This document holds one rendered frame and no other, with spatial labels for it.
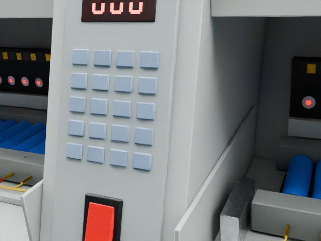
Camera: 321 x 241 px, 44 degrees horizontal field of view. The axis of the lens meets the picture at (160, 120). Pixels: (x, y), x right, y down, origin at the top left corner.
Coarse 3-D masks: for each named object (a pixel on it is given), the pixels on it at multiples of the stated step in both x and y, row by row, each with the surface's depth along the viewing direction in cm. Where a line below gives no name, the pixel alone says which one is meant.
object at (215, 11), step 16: (224, 0) 21; (240, 0) 21; (256, 0) 20; (272, 0) 20; (288, 0) 20; (304, 0) 19; (320, 0) 19; (224, 16) 21; (240, 16) 21; (256, 16) 21; (272, 16) 20; (288, 16) 20
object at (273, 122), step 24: (0, 24) 52; (24, 24) 50; (48, 24) 49; (288, 24) 38; (312, 24) 37; (48, 48) 49; (264, 48) 38; (288, 48) 38; (312, 48) 37; (264, 72) 39; (288, 72) 38; (264, 96) 39; (288, 96) 38; (264, 120) 39; (264, 144) 39
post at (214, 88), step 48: (192, 0) 20; (192, 48) 20; (240, 48) 29; (48, 96) 24; (192, 96) 20; (240, 96) 31; (48, 144) 24; (192, 144) 21; (48, 192) 24; (192, 192) 22; (48, 240) 24
